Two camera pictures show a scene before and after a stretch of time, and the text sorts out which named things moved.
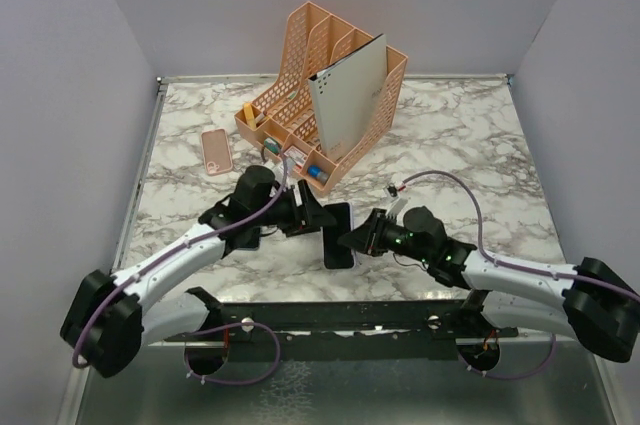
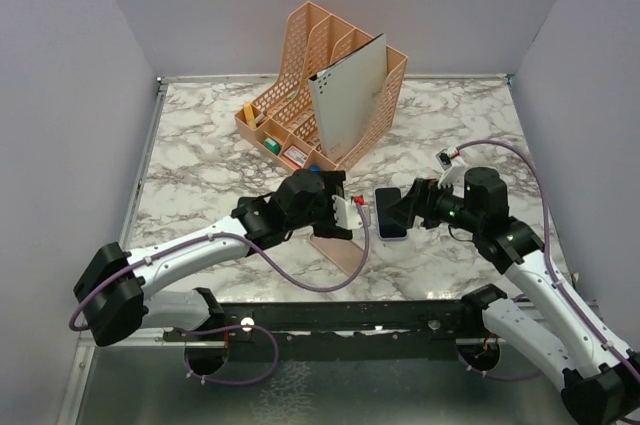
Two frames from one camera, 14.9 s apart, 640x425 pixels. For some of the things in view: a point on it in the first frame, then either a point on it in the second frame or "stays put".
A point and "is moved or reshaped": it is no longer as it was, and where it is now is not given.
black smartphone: [336, 255] is moved or reshaped
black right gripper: [366, 236] to [418, 200]
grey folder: [348, 91] stays put
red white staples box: [296, 155] stays put
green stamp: [272, 145] stays put
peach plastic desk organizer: [285, 125] stays put
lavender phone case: [352, 227] is moved or reshaped
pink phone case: [217, 151] to [344, 254]
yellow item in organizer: [249, 112] stays put
